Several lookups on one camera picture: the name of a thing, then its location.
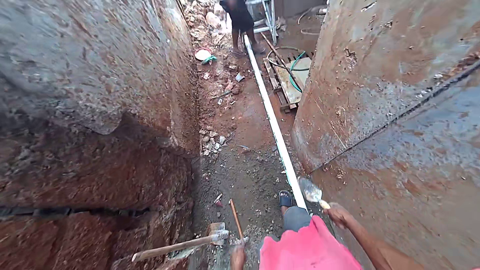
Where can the pale flat board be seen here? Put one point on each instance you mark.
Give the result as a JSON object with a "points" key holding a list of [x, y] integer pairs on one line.
{"points": [[294, 92]]}

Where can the red-rimmed round basin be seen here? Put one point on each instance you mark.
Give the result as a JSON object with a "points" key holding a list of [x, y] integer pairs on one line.
{"points": [[202, 54]]}

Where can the metal ladder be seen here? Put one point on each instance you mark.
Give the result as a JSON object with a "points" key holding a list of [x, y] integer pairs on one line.
{"points": [[270, 17]]}

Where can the wooden pallet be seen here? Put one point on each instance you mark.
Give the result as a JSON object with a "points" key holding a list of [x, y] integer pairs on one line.
{"points": [[279, 88]]}

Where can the person's legs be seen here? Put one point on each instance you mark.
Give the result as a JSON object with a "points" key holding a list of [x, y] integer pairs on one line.
{"points": [[296, 219]]}

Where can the long white pipe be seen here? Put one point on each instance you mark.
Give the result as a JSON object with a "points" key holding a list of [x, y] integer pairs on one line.
{"points": [[272, 116]]}

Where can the person's left hand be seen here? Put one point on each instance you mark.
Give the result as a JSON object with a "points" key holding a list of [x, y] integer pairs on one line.
{"points": [[237, 258]]}

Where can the person's right forearm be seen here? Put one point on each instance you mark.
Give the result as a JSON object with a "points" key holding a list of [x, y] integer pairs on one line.
{"points": [[369, 238]]}

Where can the pile of rubble stones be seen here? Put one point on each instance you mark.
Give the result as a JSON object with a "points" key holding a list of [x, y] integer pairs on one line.
{"points": [[214, 141]]}

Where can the green cloth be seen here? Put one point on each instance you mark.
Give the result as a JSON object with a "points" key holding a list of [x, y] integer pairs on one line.
{"points": [[210, 59]]}

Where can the person's right fingers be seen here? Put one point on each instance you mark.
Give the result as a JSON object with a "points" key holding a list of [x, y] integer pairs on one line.
{"points": [[333, 216]]}

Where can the long brown stick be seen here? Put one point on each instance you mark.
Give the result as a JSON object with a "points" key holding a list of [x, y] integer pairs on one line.
{"points": [[277, 54]]}

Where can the person's right hand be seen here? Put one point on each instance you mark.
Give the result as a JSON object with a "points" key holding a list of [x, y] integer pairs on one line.
{"points": [[342, 216]]}

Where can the person's body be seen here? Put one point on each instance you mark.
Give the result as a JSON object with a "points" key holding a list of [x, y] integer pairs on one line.
{"points": [[307, 247]]}

